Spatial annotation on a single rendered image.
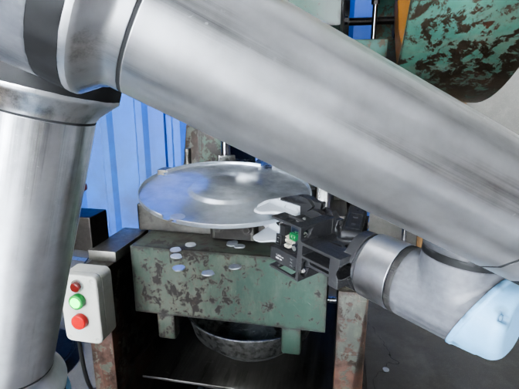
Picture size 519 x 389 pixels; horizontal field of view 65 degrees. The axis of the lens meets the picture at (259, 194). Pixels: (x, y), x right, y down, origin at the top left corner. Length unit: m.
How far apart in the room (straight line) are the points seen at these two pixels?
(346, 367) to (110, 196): 1.91
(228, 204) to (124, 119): 1.77
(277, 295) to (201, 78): 0.65
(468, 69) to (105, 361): 0.85
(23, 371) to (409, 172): 0.35
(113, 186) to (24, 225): 2.10
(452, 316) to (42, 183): 0.36
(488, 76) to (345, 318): 0.46
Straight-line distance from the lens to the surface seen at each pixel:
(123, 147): 2.39
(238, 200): 0.64
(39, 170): 0.34
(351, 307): 0.73
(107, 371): 0.95
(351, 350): 0.77
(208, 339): 1.01
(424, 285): 0.42
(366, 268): 0.45
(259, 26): 0.18
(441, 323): 0.42
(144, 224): 0.94
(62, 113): 0.33
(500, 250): 0.25
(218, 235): 0.84
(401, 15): 1.17
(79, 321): 0.83
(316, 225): 0.50
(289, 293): 0.79
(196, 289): 0.84
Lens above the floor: 0.95
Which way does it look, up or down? 14 degrees down
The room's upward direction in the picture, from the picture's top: straight up
